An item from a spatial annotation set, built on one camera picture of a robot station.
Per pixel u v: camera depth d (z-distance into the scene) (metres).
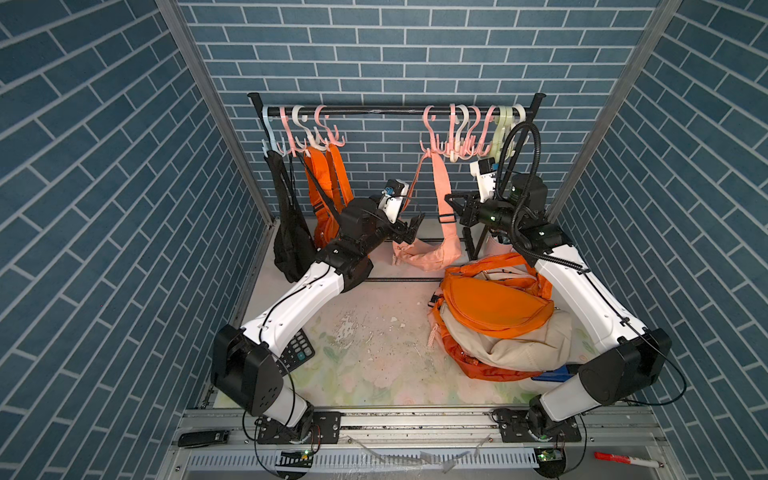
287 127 0.65
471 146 0.69
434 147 0.70
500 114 0.64
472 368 0.75
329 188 0.76
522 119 0.66
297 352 0.85
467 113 0.64
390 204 0.63
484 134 0.69
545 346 0.68
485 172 0.61
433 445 0.72
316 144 0.73
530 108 0.65
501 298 0.84
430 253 0.83
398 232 0.67
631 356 0.41
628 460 0.69
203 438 0.70
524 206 0.55
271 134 0.68
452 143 0.70
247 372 0.41
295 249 0.81
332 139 0.72
